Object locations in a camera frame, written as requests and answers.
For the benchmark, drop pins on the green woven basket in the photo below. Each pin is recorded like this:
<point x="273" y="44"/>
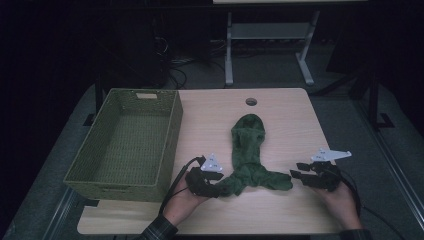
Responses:
<point x="133" y="140"/>

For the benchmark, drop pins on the dark green garment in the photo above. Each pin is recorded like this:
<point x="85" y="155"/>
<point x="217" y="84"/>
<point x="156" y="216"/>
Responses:
<point x="248" y="156"/>

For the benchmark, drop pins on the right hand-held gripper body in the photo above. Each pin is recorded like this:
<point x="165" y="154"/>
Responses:
<point x="325" y="178"/>

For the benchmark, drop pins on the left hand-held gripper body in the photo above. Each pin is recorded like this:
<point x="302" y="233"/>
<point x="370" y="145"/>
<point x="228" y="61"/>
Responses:
<point x="200" y="183"/>

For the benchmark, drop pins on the person's left hand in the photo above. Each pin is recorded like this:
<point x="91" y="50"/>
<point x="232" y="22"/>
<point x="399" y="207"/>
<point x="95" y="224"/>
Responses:
<point x="183" y="205"/>

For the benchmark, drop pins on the aluminium floor rail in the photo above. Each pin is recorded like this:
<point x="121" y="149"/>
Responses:
<point x="393" y="160"/>
<point x="60" y="213"/>

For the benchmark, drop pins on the person's right hand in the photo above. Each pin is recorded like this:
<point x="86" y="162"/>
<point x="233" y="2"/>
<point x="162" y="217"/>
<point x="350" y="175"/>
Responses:
<point x="341" y="206"/>

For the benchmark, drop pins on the black metal stand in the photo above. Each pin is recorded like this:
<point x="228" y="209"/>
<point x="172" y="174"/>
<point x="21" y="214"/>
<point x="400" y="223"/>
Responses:
<point x="98" y="96"/>
<point x="374" y="100"/>

